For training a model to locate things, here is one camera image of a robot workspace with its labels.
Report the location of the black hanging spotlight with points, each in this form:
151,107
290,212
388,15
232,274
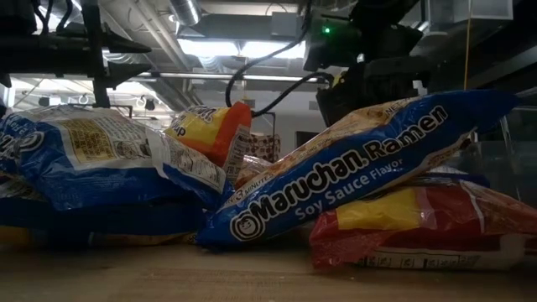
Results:
149,105

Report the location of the silver round ceiling duct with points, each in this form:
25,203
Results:
184,10

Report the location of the grey rectangular ceiling duct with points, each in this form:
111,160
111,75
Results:
470,10

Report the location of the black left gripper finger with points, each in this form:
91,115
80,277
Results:
121,73
119,45

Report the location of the red Maruchan ramen packet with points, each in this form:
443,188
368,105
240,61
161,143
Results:
377,214
419,260

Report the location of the white ceiling pipe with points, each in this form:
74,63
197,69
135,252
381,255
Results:
189,76

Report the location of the bright ceiling light panel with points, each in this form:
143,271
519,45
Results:
210,48

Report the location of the blue Maruchan ramen packet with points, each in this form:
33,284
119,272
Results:
126,219
105,180
457,178

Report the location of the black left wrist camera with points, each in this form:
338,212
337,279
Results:
17,17

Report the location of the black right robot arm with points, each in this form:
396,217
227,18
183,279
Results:
386,29

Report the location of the blue soy sauce ramen packet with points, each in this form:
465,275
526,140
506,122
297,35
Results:
335,178

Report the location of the black monitor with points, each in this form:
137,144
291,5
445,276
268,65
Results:
308,139

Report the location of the black metal cart frame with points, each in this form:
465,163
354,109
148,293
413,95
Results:
273,126

